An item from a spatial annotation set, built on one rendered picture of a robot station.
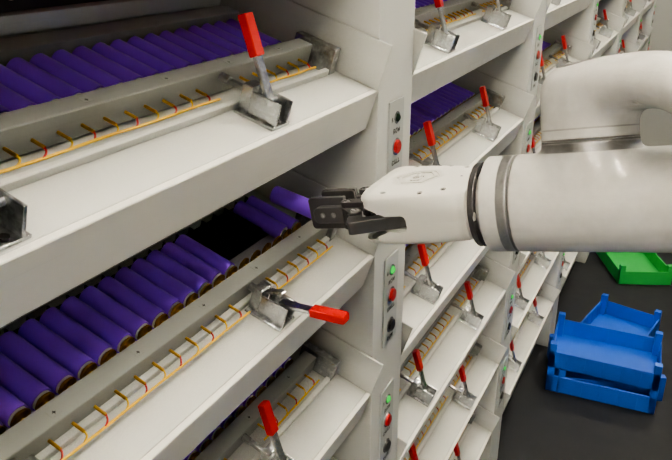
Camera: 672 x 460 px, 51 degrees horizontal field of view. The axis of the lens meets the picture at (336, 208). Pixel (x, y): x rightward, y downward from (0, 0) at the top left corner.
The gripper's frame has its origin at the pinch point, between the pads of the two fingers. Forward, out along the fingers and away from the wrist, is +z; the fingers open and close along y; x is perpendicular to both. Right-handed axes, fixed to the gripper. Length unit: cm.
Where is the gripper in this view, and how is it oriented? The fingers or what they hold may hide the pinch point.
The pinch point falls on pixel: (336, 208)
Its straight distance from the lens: 69.8
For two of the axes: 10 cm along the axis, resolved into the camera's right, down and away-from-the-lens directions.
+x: 1.8, 9.4, 2.7
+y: -4.7, 3.3, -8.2
